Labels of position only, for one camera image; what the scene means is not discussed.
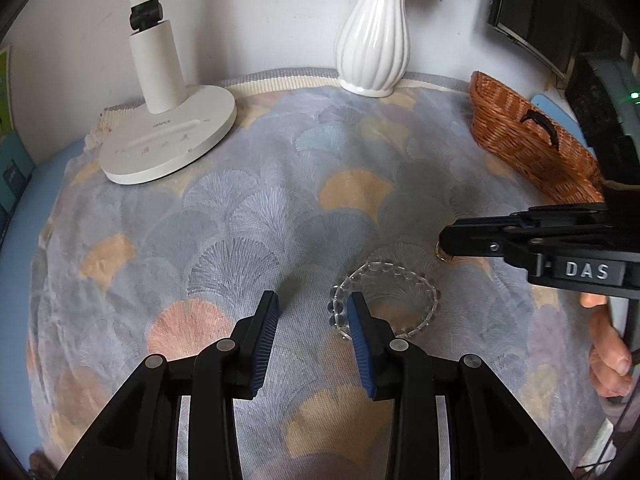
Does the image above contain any person's right hand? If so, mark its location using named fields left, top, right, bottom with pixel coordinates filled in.
left=580, top=292, right=633, bottom=398

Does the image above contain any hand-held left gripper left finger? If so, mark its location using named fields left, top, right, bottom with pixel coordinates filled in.
left=55, top=290, right=281, bottom=480

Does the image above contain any clear bead bracelet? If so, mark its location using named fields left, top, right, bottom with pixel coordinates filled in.
left=327, top=259, right=443, bottom=343

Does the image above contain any fan-patterned grey cloth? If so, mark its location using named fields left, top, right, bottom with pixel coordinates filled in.
left=27, top=69, right=616, bottom=480

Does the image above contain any brown wicker basket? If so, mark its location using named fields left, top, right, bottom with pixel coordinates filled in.
left=469, top=71, right=606, bottom=206

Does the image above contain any white ribbed vase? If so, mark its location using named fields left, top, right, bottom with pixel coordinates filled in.
left=334, top=0, right=418, bottom=97

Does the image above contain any white desk lamp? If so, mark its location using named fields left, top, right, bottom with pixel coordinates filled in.
left=99, top=0, right=237, bottom=185

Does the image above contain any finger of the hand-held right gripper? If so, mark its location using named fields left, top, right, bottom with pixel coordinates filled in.
left=452, top=203, right=608, bottom=231
left=437, top=222, right=608, bottom=273

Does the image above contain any black monitor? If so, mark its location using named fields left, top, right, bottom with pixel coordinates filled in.
left=487, top=0, right=640, bottom=81

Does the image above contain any row of books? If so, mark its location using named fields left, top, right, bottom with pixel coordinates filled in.
left=0, top=45, right=37, bottom=216

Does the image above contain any black wrist watch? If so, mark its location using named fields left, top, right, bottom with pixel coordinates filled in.
left=520, top=110, right=560, bottom=150

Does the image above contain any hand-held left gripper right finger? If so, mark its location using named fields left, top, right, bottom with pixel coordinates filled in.
left=346, top=291, right=576, bottom=480

